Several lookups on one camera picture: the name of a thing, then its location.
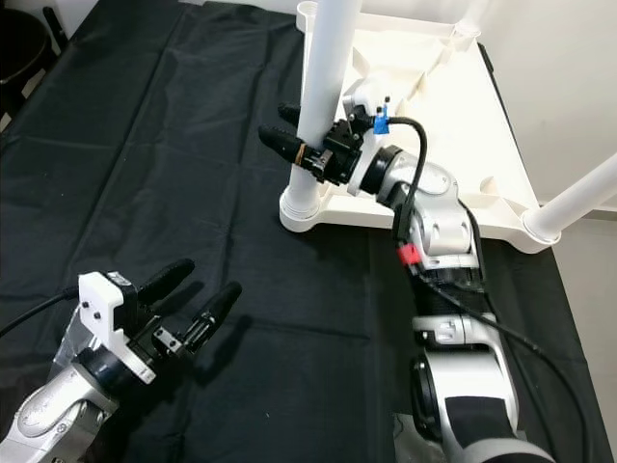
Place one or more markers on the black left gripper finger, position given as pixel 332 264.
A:
pixel 169 278
pixel 218 309

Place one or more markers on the white plastic table top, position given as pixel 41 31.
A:
pixel 472 116

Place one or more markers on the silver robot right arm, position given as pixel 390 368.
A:
pixel 443 222

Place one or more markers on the black cloth cover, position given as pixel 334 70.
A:
pixel 154 193

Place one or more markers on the clear tape patch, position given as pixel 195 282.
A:
pixel 410 439
pixel 69 342

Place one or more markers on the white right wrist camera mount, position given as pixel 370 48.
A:
pixel 362 96

